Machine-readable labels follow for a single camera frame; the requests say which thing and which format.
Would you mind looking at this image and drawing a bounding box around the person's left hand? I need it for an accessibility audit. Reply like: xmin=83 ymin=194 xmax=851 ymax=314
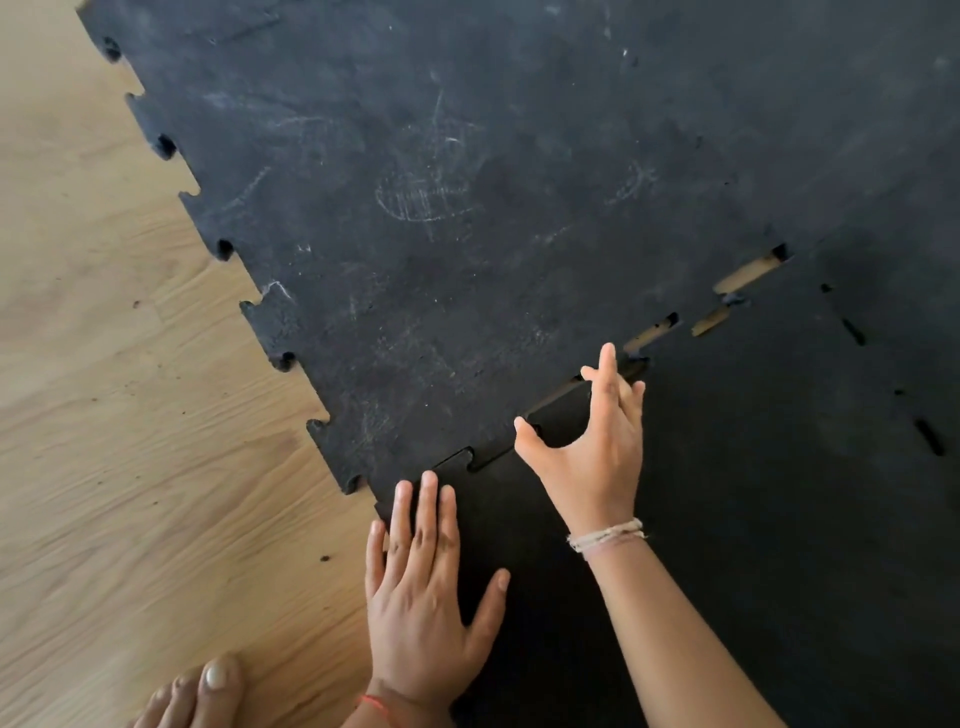
xmin=364 ymin=470 xmax=512 ymax=711

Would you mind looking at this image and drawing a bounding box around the person's right hand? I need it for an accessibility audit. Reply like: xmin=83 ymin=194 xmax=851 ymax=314
xmin=513 ymin=342 xmax=648 ymax=538

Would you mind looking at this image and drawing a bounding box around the plain black interlocking floor mat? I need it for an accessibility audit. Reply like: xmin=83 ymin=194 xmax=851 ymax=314
xmin=787 ymin=127 xmax=960 ymax=519
xmin=373 ymin=251 xmax=960 ymax=728

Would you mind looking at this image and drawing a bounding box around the red thread bracelet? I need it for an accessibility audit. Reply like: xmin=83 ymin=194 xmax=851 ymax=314
xmin=356 ymin=693 xmax=400 ymax=728

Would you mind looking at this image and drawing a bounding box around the person's left forearm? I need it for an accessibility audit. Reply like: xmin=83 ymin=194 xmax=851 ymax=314
xmin=341 ymin=678 xmax=456 ymax=728

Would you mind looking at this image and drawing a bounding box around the white thread bracelet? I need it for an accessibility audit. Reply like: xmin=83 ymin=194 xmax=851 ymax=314
xmin=566 ymin=517 xmax=648 ymax=561

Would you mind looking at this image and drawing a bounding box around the person's right forearm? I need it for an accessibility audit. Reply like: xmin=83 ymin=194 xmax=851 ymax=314
xmin=576 ymin=534 xmax=789 ymax=728

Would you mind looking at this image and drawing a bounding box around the scuffed black interlocking floor mat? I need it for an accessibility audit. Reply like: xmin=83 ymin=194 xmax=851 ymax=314
xmin=77 ymin=0 xmax=960 ymax=519

